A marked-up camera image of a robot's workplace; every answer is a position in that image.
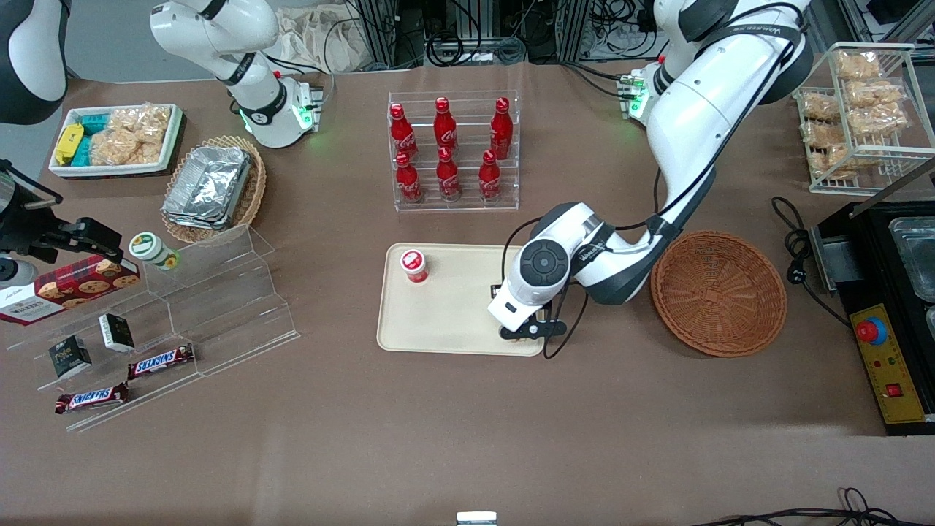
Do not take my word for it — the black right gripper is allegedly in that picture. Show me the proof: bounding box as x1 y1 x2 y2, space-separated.
0 208 123 265

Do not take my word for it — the red cola bottle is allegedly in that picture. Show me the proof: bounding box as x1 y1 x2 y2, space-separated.
478 150 503 202
436 147 462 202
434 97 459 156
490 97 514 161
395 152 424 205
389 103 419 162

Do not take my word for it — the white wire basket rack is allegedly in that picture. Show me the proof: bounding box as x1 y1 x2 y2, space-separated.
792 42 935 195

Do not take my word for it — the white rectangular snack tray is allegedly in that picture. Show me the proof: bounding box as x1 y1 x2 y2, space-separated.
48 104 184 178

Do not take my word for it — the yellow snack packet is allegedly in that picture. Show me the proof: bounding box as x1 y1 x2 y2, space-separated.
55 123 85 166

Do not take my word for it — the clear acrylic stepped stand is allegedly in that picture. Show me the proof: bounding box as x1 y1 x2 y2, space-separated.
4 224 301 434

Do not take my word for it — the black power cable with plug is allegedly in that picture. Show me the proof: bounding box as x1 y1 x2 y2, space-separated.
771 196 852 329

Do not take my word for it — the red tartan cookie box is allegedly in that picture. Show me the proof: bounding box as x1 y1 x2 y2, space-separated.
0 254 141 327

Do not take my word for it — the beige cloth bag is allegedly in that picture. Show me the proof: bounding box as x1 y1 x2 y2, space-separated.
274 6 367 74

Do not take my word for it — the clear bag of fried snacks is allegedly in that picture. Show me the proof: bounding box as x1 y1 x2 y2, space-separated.
809 142 871 181
846 101 912 141
801 93 842 122
835 50 885 83
801 121 841 148

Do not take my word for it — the stack of foil containers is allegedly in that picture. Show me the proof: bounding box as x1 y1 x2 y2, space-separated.
161 145 253 232

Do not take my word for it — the clear bag of rice crackers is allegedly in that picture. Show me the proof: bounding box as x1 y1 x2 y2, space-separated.
110 105 173 147
89 128 163 167

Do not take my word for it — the aluminium frame post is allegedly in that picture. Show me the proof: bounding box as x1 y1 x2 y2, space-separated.
356 0 400 68
557 0 591 63

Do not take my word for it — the beige plastic tray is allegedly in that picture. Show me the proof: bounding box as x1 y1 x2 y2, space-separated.
376 243 546 357

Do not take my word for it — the brown snickers bar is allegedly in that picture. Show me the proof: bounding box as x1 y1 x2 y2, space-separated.
55 382 130 416
127 343 196 381

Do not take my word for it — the coiled black cable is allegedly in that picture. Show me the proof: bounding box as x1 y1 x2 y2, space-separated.
425 26 486 68

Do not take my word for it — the clear acrylic bottle rack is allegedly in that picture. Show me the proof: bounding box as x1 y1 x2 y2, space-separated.
388 91 521 213

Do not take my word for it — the black appliance with metal trays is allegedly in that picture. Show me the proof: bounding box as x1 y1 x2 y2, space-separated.
809 156 935 311

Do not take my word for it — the oval light wicker basket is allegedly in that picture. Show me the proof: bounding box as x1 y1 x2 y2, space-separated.
161 135 267 245

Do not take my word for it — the small black box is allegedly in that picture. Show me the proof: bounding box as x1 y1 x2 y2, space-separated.
48 335 93 380
99 313 136 354

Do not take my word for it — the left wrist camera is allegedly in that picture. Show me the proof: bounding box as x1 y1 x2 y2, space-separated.
499 319 568 341

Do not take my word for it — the green and white yogurt cup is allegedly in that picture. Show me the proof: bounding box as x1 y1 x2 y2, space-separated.
129 232 180 272

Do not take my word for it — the black box with yellow panel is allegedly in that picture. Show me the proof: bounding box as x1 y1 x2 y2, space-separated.
839 289 935 437

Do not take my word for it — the round brown wicker basket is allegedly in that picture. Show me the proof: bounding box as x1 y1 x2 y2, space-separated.
650 231 788 358

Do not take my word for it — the red cup with white lid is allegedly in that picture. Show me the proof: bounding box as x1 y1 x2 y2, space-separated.
400 249 430 285

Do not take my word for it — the black cable on floor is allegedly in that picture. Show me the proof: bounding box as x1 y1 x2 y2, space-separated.
690 487 935 526

